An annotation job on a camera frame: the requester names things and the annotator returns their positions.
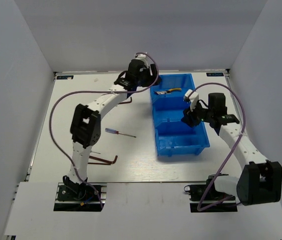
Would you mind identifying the thin brown hex key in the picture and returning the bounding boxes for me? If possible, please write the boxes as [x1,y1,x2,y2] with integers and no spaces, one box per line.
[119,97,132,105]

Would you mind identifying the brown hex key long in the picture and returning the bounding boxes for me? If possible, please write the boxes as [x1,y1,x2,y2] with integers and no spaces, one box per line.
[88,155,118,166]

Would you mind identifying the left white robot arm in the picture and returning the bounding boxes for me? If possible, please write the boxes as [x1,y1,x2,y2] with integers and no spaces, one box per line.
[63,53,159,200]

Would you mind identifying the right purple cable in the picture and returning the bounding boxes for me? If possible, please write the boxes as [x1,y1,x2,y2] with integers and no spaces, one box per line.
[192,83,247,212]

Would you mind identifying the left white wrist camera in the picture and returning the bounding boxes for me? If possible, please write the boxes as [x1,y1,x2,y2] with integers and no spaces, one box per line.
[135,53,152,75]

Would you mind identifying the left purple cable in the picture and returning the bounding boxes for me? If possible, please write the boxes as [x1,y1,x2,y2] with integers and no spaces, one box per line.
[49,51,160,210]

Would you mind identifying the blue handled screwdriver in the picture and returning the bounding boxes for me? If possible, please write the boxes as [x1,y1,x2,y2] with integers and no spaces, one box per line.
[105,128,136,138]

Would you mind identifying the yellow needle-nose pliers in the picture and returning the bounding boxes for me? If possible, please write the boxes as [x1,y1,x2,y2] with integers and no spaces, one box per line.
[154,91,170,95]

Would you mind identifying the purple cable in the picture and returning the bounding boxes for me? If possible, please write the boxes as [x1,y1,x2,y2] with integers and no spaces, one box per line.
[49,51,160,210]
[192,83,247,212]

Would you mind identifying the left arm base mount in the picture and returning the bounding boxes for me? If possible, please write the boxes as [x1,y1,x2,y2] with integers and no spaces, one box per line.
[53,183,107,212]

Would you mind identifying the blue plastic sorting bin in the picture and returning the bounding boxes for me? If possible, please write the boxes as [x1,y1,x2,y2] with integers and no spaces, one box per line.
[150,73,210,157]

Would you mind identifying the yellow combination pliers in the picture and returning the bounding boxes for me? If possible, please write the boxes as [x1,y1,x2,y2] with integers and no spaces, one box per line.
[166,88,182,94]

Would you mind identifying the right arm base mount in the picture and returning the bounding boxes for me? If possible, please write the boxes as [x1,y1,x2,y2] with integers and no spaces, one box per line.
[184,183,238,213]

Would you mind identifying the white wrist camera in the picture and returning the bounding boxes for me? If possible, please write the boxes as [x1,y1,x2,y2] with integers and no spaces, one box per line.
[135,53,152,75]
[183,89,199,111]

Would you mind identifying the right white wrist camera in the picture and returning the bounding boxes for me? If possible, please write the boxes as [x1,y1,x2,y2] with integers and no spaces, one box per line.
[183,89,199,111]

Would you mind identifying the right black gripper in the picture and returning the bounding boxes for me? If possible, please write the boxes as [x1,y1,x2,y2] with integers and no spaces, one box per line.
[181,99,214,128]

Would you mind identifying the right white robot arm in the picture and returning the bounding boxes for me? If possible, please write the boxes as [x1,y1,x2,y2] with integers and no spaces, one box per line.
[182,90,282,206]

